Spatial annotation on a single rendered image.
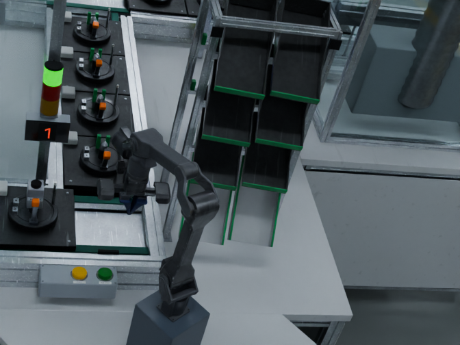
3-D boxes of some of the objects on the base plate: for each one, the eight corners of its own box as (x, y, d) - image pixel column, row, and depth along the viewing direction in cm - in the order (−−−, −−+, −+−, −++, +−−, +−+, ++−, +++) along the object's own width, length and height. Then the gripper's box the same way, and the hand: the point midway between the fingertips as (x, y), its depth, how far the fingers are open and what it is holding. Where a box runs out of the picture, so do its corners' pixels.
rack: (271, 246, 276) (347, 35, 225) (159, 241, 266) (213, 20, 216) (259, 200, 291) (328, -6, 241) (152, 195, 281) (201, -21, 231)
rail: (162, 290, 251) (169, 265, 244) (-167, 283, 228) (-171, 254, 221) (161, 276, 255) (167, 251, 248) (-164, 267, 232) (-166, 239, 225)
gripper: (102, 176, 213) (94, 220, 223) (175, 181, 218) (164, 223, 228) (100, 159, 218) (93, 203, 228) (172, 164, 223) (162, 207, 233)
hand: (131, 204), depth 226 cm, fingers closed
